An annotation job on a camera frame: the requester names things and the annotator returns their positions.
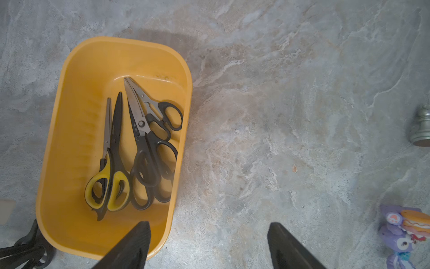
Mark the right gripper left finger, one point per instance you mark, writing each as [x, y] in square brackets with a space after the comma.
[131, 252]

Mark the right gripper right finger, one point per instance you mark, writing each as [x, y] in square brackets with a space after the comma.
[287, 252]

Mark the yellow handled scissors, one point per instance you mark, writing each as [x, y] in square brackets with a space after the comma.
[111, 188]

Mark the large black handled scissors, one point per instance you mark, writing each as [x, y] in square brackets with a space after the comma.
[151, 128]

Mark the small black handled scissors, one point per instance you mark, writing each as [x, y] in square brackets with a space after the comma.
[32, 251]

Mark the yellow plastic storage box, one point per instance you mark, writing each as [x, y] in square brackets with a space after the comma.
[90, 81]

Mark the black bladed black scissors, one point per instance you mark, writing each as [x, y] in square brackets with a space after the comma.
[149, 167]

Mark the purple plush toy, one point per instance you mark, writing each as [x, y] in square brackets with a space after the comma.
[405, 227]

